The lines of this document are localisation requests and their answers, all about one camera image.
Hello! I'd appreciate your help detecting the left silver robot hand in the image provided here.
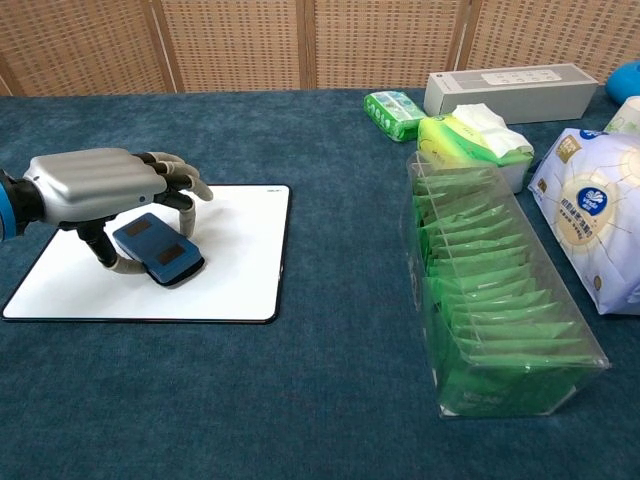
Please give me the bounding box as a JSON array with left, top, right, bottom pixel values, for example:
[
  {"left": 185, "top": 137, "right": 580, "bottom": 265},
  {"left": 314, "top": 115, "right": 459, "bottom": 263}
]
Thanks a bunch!
[{"left": 22, "top": 147, "right": 215, "bottom": 277}]

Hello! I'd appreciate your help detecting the blue whiteboard eraser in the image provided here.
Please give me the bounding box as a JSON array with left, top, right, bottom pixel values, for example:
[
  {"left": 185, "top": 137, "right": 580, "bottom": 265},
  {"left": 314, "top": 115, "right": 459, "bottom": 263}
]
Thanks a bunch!
[{"left": 111, "top": 212, "right": 206, "bottom": 289}]

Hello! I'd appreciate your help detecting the white dry-erase board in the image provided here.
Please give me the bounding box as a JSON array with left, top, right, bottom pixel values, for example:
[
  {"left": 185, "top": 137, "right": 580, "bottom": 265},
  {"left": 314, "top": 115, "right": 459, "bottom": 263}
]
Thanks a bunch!
[{"left": 1, "top": 184, "right": 292, "bottom": 324}]

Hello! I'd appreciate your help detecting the rattan wooden folding screen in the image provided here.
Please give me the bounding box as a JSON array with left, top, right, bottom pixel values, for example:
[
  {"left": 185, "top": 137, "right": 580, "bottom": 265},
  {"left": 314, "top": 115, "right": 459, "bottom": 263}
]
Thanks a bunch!
[{"left": 0, "top": 0, "right": 640, "bottom": 97}]

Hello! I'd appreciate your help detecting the green pocket tissue pack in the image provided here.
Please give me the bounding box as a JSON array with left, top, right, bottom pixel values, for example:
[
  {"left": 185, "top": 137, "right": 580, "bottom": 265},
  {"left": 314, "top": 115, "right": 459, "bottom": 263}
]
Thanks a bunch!
[{"left": 363, "top": 90, "right": 427, "bottom": 144}]

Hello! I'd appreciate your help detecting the dark teal tablecloth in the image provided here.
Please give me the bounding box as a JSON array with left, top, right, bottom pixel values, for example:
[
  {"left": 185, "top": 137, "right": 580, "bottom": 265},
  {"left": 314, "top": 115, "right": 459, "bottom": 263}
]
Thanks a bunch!
[{"left": 0, "top": 85, "right": 640, "bottom": 480}]

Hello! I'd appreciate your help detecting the yellow-green open tissue pack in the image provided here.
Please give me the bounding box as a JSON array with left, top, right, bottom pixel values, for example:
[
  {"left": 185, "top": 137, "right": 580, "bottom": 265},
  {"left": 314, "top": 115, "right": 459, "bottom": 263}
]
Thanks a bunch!
[{"left": 416, "top": 102, "right": 535, "bottom": 194}]

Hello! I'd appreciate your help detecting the grey power strip box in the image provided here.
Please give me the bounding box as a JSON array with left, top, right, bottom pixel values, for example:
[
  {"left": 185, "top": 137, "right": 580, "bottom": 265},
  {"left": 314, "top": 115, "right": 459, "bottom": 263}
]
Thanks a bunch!
[{"left": 423, "top": 63, "right": 600, "bottom": 125}]

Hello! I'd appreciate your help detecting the clear box of green sachets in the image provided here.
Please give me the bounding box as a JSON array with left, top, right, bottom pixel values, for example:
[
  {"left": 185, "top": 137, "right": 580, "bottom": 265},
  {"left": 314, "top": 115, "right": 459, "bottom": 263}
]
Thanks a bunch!
[{"left": 402, "top": 149, "right": 612, "bottom": 420}]

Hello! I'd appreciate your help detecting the lavender white tissue pack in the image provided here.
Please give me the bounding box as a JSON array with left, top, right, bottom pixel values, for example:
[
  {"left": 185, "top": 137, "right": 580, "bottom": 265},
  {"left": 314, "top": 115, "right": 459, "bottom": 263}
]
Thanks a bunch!
[{"left": 527, "top": 126, "right": 640, "bottom": 316}]

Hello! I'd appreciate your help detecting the blue detergent bottle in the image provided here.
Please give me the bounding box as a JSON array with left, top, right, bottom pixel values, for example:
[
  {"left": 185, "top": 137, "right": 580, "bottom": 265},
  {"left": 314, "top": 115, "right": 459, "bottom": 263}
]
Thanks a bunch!
[{"left": 604, "top": 60, "right": 640, "bottom": 106}]

